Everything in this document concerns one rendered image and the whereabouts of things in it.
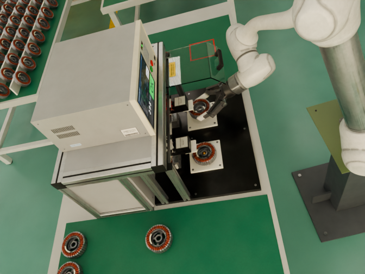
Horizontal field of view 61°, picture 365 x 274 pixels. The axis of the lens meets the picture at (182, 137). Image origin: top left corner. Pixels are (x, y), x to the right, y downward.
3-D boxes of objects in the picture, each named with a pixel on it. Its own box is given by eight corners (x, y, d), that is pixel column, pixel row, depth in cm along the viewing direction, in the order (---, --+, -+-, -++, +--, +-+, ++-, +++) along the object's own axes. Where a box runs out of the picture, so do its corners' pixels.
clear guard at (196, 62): (220, 48, 150) (218, 38, 145) (226, 84, 136) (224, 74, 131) (156, 63, 156) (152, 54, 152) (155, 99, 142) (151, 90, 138)
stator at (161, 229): (172, 224, 134) (169, 222, 131) (174, 251, 127) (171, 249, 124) (147, 229, 135) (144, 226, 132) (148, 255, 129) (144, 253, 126)
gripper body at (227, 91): (239, 97, 142) (223, 107, 148) (236, 83, 147) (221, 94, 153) (228, 89, 138) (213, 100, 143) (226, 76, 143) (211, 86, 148)
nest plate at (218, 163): (219, 141, 149) (219, 139, 148) (223, 168, 140) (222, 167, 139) (189, 146, 152) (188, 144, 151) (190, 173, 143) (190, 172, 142)
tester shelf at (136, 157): (165, 48, 151) (162, 41, 147) (167, 171, 111) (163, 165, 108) (83, 68, 159) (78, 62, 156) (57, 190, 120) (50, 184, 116)
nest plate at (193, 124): (214, 103, 163) (214, 101, 162) (218, 125, 154) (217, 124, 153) (187, 109, 166) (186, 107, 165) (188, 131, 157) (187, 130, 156)
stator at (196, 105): (211, 100, 158) (209, 95, 155) (212, 117, 152) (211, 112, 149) (189, 105, 161) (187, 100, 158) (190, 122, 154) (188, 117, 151)
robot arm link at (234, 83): (247, 78, 145) (237, 85, 148) (235, 67, 140) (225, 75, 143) (250, 92, 140) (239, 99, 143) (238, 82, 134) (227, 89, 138)
